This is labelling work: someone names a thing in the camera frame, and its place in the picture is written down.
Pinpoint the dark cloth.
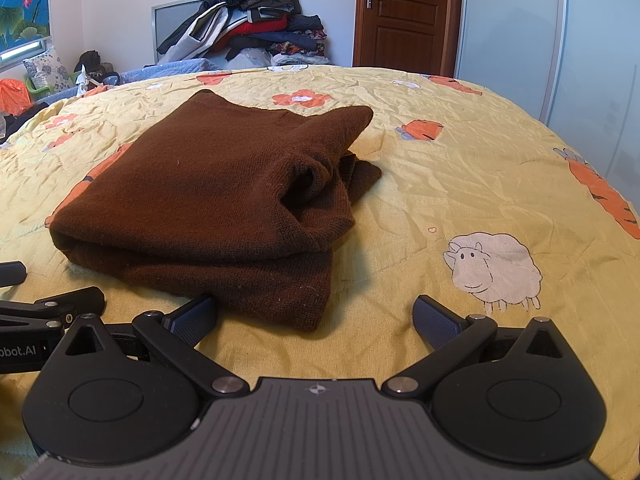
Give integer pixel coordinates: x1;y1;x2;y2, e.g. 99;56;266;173
0;102;51;144

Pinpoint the lotus flower wall poster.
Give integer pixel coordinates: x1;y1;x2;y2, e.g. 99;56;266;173
0;0;51;51

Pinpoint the brown wooden door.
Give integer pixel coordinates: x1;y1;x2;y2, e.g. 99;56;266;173
352;0;465;77

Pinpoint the black bag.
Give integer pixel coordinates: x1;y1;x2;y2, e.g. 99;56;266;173
75;50;114;86

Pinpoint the pile of clothes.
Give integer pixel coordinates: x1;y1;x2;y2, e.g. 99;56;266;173
156;0;332;67

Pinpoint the blue quilted blanket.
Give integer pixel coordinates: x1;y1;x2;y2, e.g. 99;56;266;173
47;57;227;96

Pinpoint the orange plastic bag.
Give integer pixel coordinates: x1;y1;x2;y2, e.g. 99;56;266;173
0;79;32;115

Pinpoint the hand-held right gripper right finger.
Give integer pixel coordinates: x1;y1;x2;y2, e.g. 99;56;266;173
382;294;567;402

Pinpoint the yellow printed bedspread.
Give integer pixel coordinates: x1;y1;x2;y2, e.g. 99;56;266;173
0;64;640;480

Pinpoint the green plastic chair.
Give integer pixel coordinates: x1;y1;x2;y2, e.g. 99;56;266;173
26;71;88;99

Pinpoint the window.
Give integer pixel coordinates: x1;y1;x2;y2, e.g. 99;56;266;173
0;35;53;64

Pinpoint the brown knit sweater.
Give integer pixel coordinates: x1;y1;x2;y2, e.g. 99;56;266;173
49;89;384;332

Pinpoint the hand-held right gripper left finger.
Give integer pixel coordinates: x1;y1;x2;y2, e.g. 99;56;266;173
65;294;251;402

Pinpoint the white sliding wardrobe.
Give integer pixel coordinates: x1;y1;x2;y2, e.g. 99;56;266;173
452;0;640;196

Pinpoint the grey framed panel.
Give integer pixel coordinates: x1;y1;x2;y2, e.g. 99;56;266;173
151;0;215;65

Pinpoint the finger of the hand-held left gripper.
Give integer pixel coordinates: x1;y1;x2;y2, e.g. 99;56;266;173
0;261;27;289
0;286;107;332

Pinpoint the floral pillow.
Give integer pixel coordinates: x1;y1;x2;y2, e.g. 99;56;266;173
22;46;76;93

